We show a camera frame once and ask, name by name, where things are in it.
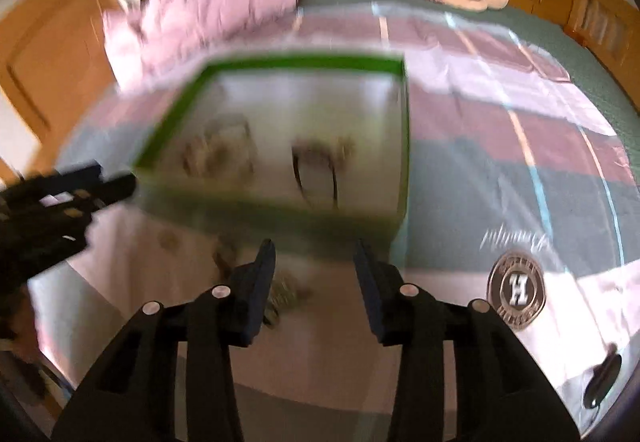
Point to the black object on sheet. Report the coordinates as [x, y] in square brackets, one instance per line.
[603, 378]

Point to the green cardboard box lid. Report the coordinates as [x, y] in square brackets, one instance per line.
[303, 146]

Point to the green quilted mattress cover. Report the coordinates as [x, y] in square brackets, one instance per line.
[584, 68]

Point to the wooden headboard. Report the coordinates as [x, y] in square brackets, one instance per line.
[53, 68]

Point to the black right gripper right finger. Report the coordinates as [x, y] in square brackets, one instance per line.
[463, 374]

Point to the pink crumpled duvet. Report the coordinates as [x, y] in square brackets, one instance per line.
[159, 34]

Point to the wooden footboard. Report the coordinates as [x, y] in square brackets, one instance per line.
[610, 30]

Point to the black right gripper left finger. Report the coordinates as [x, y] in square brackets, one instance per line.
[129, 392]

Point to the jewelry piece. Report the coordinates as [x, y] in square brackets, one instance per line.
[286, 293]

